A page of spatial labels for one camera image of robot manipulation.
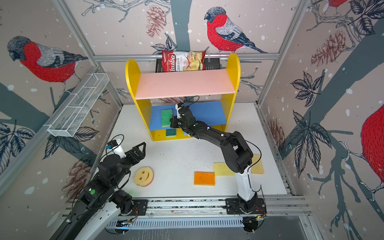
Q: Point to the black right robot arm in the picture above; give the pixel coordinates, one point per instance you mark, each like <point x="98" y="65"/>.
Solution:
<point x="235" y="149"/>

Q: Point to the dark green scrub sponge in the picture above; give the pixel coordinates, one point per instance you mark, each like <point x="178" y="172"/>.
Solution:
<point x="171" y="133"/>

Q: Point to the white mesh wall basket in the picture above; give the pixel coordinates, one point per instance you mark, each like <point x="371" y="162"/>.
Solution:
<point x="80" y="103"/>

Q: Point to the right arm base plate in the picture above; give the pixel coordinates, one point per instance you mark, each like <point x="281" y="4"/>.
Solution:
<point x="235" y="206"/>

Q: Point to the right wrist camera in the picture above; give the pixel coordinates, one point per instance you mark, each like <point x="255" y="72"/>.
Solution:
<point x="179" y="108"/>

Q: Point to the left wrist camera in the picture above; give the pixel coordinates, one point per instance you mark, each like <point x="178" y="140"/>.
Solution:
<point x="114" y="147"/>

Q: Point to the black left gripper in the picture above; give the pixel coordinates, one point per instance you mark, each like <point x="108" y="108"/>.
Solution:
<point x="141" y="154"/>

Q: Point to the yellow smiley face sponge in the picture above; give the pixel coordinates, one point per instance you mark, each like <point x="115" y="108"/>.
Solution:
<point x="144" y="176"/>

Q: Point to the yellow sponge front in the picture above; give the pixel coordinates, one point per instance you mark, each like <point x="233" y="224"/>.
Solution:
<point x="222" y="170"/>

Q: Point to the yellow shelf unit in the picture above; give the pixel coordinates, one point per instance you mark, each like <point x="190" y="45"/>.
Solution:
<point x="146" y="87"/>

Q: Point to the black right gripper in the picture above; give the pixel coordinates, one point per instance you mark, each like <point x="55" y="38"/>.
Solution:
<point x="173" y="121"/>

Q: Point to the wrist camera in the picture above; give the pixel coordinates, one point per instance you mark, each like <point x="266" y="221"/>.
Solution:
<point x="114" y="147"/>
<point x="179" y="108"/>

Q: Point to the light green scrub sponge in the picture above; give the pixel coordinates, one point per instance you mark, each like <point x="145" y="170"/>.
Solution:
<point x="166" y="116"/>

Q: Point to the pale orange sponge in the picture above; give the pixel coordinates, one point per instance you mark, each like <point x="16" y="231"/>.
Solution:
<point x="257" y="167"/>

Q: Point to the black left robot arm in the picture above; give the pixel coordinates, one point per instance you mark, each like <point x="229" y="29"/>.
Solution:
<point x="103" y="198"/>

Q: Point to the red cassava chips bag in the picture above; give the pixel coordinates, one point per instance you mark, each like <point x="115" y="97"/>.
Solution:
<point x="177" y="61"/>

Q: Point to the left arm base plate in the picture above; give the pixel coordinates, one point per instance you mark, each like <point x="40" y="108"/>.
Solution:
<point x="137" y="207"/>

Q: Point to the aluminium front rail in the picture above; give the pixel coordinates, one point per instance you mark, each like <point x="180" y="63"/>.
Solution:
<point x="273" y="205"/>

